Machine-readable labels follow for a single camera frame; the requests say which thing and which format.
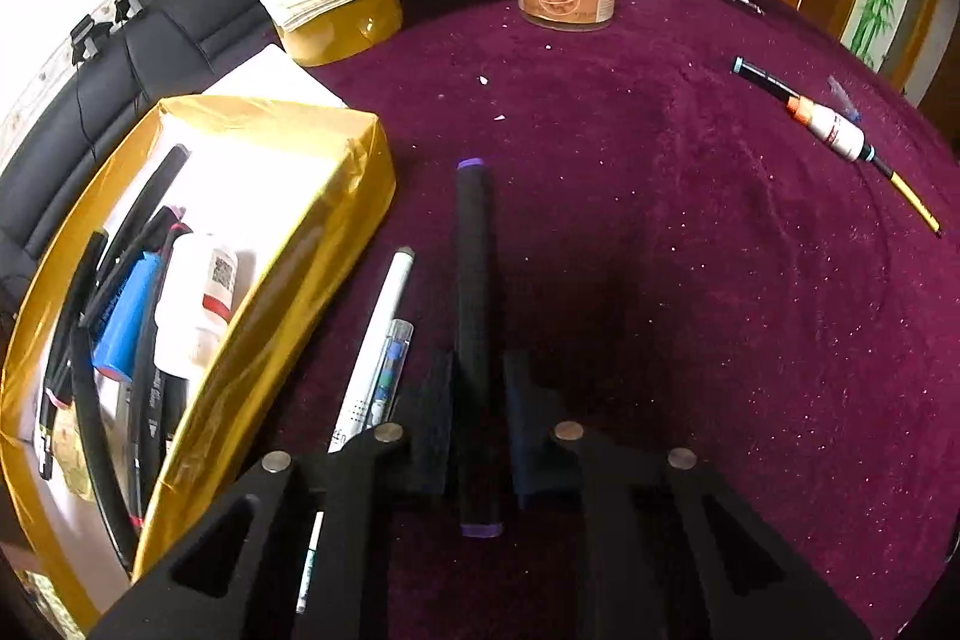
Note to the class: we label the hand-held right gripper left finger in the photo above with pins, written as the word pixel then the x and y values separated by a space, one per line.
pixel 435 407

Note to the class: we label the yellow taped white box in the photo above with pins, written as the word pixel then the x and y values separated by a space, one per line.
pixel 300 220

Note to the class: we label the white paper sheet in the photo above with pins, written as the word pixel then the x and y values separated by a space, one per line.
pixel 270 78

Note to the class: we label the black sofa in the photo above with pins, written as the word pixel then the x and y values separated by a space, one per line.
pixel 187 33

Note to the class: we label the black marker purple cap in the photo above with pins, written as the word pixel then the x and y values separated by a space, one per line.
pixel 476 280

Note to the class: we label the white pen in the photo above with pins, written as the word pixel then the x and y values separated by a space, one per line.
pixel 379 340

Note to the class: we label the black marker green cap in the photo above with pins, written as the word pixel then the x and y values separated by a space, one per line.
pixel 64 340

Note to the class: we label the clear pen blue insert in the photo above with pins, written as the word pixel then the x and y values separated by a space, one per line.
pixel 391 370

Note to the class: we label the yellow tape roll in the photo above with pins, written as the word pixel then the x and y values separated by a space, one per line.
pixel 337 36

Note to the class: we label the clear plastic wrapper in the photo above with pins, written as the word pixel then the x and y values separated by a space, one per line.
pixel 844 96

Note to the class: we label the white bottle red label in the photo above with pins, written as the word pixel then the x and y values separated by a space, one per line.
pixel 195 310

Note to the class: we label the black marker pink cap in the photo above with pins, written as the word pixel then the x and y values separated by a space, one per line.
pixel 139 257

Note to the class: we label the blue battery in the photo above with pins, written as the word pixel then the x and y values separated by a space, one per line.
pixel 127 317

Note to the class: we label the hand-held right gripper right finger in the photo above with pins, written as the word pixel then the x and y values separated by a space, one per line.
pixel 521 422

